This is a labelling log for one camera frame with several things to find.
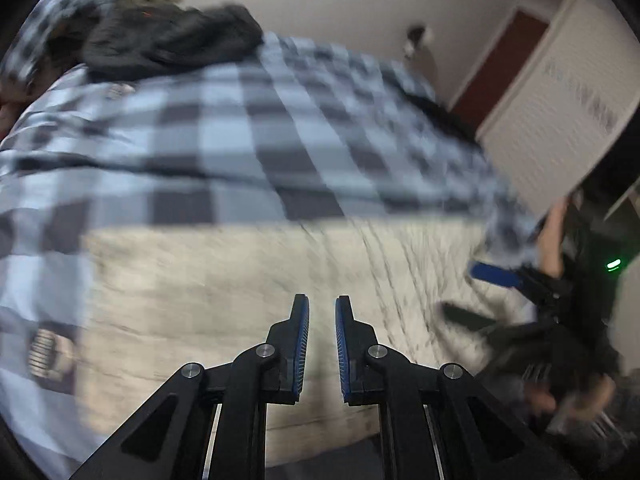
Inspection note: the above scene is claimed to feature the checked pillow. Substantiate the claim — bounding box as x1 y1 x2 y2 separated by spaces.
0 0 131 86

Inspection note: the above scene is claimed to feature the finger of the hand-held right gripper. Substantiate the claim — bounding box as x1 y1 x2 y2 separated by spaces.
470 261 541 292
441 301 503 337

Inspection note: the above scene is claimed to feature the brown wooden headboard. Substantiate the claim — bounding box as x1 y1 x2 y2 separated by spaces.
0 87 28 131

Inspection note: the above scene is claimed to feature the dark grey cloth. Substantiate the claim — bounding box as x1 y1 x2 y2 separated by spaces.
82 4 265 81

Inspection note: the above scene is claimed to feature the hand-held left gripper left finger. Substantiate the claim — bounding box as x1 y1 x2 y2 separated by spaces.
70 294 311 480

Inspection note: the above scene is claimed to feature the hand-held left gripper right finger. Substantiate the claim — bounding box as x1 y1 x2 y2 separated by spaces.
334 295 583 480

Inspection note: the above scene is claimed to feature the person's right hand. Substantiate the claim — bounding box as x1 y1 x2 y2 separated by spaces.
527 372 617 415

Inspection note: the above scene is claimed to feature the person's right forearm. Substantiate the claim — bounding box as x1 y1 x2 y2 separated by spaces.
537 196 571 278

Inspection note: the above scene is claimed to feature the blue checked blanket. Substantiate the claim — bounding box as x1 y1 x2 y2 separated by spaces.
0 35 543 480

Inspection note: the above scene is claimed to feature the red-brown door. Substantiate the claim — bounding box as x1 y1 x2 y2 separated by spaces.
450 7 551 133

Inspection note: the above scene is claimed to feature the dark wall fixture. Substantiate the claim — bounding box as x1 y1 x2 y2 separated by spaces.
404 24 433 58

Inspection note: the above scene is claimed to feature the white panelled door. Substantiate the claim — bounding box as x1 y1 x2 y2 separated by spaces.
475 0 640 218

